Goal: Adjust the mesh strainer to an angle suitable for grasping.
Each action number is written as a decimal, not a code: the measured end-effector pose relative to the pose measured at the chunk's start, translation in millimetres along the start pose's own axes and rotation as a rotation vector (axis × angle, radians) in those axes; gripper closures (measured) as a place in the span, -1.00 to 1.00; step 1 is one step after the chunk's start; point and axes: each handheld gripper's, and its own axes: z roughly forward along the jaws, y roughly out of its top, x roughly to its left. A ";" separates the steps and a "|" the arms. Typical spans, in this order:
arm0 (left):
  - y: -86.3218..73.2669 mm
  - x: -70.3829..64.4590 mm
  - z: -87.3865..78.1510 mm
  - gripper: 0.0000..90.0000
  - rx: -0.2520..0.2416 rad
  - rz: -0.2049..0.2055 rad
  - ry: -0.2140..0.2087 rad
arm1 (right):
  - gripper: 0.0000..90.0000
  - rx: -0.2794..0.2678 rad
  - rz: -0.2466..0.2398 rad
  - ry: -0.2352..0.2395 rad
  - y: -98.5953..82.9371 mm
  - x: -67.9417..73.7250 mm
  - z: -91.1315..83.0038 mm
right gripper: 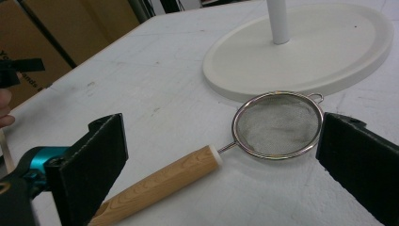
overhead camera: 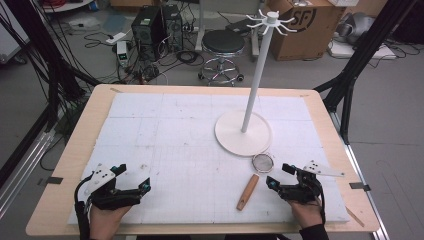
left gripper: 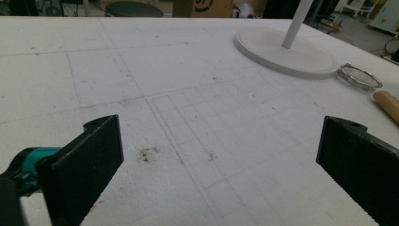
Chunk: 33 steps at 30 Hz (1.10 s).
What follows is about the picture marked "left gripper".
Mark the wooden rolling pin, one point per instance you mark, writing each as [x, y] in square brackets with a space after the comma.
[388, 104]

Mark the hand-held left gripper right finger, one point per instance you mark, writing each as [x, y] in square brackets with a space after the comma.
[360, 166]

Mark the white lamp stand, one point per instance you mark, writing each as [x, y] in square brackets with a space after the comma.
[287, 50]

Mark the white cabinet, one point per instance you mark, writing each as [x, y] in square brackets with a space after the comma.
[386, 14]

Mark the black round stool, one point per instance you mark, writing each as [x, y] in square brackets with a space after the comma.
[134, 10]

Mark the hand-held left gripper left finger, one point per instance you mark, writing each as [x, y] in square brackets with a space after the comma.
[82, 169]

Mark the brown cardboard box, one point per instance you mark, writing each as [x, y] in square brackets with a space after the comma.
[204, 8]

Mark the metal mesh strainer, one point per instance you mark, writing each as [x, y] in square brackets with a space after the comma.
[359, 77]

